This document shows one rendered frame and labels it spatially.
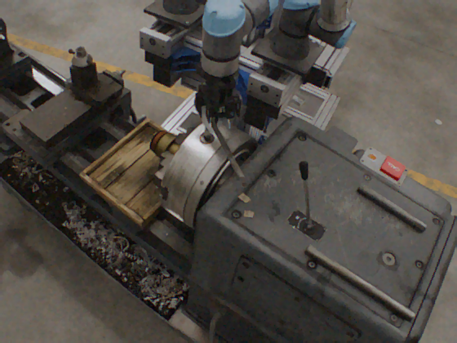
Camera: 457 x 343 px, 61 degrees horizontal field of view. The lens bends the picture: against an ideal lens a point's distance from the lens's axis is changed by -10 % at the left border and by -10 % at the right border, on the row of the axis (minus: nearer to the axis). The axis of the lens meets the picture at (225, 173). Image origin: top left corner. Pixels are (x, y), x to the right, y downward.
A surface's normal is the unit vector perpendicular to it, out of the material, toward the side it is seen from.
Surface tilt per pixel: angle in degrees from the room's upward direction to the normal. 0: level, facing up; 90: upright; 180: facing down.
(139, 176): 0
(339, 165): 0
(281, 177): 0
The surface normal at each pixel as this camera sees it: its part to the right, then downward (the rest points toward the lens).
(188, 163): -0.26, -0.13
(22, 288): 0.11, -0.61
